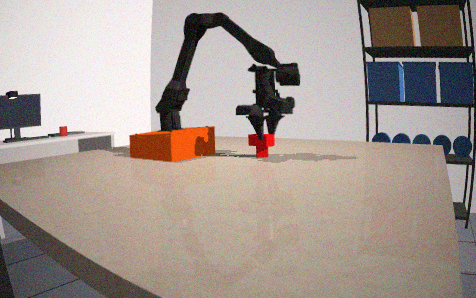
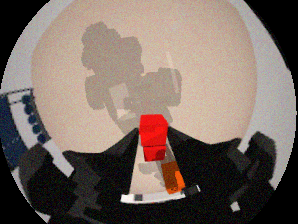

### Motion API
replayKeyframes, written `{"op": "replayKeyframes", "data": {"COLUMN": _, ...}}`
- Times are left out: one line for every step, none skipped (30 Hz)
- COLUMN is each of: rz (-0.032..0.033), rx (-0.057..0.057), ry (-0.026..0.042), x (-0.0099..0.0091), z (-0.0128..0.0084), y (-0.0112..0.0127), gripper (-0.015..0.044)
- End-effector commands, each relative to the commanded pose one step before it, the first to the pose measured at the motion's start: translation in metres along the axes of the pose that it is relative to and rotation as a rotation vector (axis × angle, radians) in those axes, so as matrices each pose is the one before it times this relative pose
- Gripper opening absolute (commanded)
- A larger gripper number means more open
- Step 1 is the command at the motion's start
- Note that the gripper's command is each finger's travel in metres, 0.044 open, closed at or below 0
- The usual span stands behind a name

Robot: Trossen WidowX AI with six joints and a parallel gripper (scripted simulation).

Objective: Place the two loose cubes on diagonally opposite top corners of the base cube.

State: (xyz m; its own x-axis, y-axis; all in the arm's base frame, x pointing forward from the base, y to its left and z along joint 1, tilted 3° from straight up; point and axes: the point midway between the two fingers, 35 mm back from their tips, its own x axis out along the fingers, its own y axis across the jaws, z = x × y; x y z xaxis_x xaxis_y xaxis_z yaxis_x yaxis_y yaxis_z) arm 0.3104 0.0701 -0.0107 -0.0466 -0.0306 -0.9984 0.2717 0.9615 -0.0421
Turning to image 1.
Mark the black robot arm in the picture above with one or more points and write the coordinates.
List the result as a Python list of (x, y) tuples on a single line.
[(196, 25)]

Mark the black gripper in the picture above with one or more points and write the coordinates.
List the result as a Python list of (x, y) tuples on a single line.
[(256, 112)]

